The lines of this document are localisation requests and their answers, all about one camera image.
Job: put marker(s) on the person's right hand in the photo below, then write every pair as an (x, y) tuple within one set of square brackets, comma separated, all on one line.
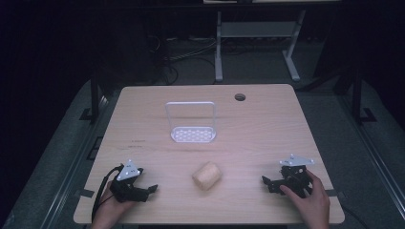
[(310, 206)]

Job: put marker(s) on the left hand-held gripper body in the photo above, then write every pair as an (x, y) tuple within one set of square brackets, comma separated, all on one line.
[(127, 191)]

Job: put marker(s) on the person's left hand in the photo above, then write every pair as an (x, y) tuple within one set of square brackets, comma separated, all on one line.
[(110, 208)]

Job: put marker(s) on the tan bread roll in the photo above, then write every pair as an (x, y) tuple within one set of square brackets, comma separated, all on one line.
[(207, 175)]

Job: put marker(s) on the grey metal stand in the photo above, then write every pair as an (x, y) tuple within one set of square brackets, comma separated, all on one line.
[(254, 30)]

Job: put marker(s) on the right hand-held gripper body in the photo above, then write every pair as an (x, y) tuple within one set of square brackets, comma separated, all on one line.
[(296, 178)]

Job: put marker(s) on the black metal post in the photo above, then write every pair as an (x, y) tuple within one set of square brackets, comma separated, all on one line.
[(358, 95), (94, 95)]

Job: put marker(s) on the grey tape strip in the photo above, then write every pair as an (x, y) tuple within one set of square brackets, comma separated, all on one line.
[(85, 193), (334, 192)]

